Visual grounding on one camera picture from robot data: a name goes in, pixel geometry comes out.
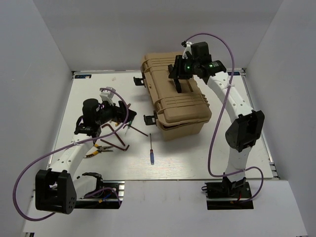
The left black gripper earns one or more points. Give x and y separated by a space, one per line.
120 112

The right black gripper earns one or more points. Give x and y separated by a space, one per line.
177 72

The long brown hex key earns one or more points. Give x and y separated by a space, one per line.
139 131

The green black precision screwdriver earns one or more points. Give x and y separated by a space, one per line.
128 127

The tan plastic toolbox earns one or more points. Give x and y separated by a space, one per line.
177 114

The blue red handled screwdriver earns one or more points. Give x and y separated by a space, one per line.
152 159

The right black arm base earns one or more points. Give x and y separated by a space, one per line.
217 198

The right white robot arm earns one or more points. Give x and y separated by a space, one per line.
247 123

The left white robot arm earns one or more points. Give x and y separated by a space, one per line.
58 188

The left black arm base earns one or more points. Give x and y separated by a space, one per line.
95 193

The large brown hex key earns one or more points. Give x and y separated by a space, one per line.
114 140

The black toolbox latch near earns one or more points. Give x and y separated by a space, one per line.
150 120

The black toolbox latch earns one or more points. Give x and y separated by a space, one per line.
150 120
138 81

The black toolbox latch far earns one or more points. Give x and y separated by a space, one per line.
138 81

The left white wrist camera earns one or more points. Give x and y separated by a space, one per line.
107 94

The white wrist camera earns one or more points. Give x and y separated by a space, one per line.
107 94
187 53

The yellow handled needle-nose pliers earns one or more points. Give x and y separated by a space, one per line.
99 149

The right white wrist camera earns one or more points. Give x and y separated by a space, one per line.
187 53

